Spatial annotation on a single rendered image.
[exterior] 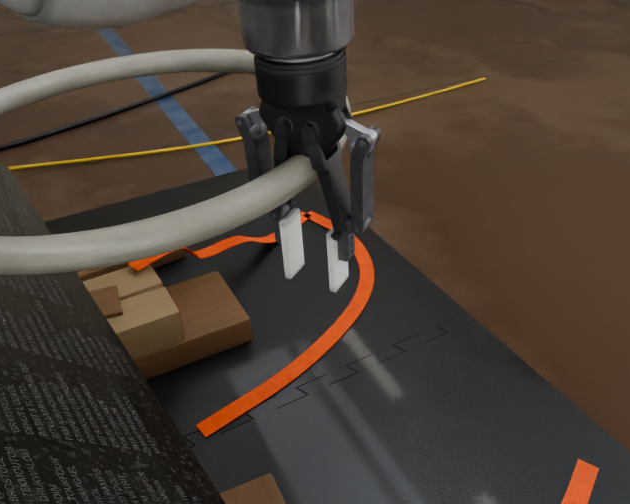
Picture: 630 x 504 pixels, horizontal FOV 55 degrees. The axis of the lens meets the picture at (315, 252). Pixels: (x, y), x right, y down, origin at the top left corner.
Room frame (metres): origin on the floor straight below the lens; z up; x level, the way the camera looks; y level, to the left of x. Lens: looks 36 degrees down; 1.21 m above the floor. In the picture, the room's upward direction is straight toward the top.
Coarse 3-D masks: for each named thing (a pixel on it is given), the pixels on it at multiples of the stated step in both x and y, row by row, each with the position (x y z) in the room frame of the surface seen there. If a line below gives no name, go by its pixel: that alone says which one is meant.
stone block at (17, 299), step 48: (0, 192) 0.88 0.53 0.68; (0, 288) 0.57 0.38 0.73; (48, 288) 0.64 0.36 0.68; (0, 336) 0.47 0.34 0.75; (48, 336) 0.52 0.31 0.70; (96, 336) 0.58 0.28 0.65; (0, 384) 0.40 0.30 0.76; (48, 384) 0.43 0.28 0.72; (96, 384) 0.47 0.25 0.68; (144, 384) 0.52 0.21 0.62; (0, 432) 0.33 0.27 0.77; (48, 432) 0.36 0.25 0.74; (96, 432) 0.39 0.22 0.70; (144, 432) 0.42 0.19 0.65; (0, 480) 0.28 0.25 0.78; (48, 480) 0.30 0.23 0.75; (96, 480) 0.32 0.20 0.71; (144, 480) 0.35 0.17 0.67; (192, 480) 0.38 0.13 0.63
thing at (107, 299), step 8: (104, 288) 1.20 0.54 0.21; (112, 288) 1.20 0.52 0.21; (96, 296) 1.17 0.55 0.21; (104, 296) 1.17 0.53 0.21; (112, 296) 1.17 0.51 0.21; (104, 304) 1.14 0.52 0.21; (112, 304) 1.14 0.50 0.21; (120, 304) 1.14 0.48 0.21; (104, 312) 1.11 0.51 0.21; (112, 312) 1.11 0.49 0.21; (120, 312) 1.11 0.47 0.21
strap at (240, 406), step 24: (312, 216) 1.83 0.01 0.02; (240, 240) 1.55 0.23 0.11; (264, 240) 1.65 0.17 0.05; (144, 264) 1.29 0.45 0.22; (360, 264) 1.55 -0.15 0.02; (360, 288) 1.43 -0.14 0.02; (360, 312) 1.32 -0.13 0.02; (336, 336) 1.22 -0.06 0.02; (312, 360) 1.13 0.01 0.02; (264, 384) 1.05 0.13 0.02; (240, 408) 0.97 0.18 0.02; (576, 480) 0.78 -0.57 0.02
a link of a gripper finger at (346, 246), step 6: (348, 216) 0.48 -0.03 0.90; (348, 222) 0.47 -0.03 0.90; (366, 222) 0.46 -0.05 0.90; (348, 228) 0.47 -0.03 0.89; (348, 234) 0.47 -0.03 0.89; (354, 234) 0.48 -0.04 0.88; (342, 240) 0.47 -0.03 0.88; (348, 240) 0.47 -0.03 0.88; (354, 240) 0.48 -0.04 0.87; (342, 246) 0.47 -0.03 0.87; (348, 246) 0.47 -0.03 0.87; (354, 246) 0.48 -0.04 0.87; (342, 252) 0.47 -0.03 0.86; (348, 252) 0.47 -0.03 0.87; (342, 258) 0.47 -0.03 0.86; (348, 258) 0.47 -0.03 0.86
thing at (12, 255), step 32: (96, 64) 0.81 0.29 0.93; (128, 64) 0.82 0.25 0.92; (160, 64) 0.82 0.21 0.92; (192, 64) 0.82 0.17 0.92; (224, 64) 0.81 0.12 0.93; (0, 96) 0.72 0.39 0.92; (32, 96) 0.75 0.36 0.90; (288, 160) 0.48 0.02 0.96; (256, 192) 0.43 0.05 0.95; (288, 192) 0.45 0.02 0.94; (128, 224) 0.39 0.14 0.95; (160, 224) 0.39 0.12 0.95; (192, 224) 0.39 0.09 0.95; (224, 224) 0.40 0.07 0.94; (0, 256) 0.37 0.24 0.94; (32, 256) 0.37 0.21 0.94; (64, 256) 0.36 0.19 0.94; (96, 256) 0.37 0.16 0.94; (128, 256) 0.37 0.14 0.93
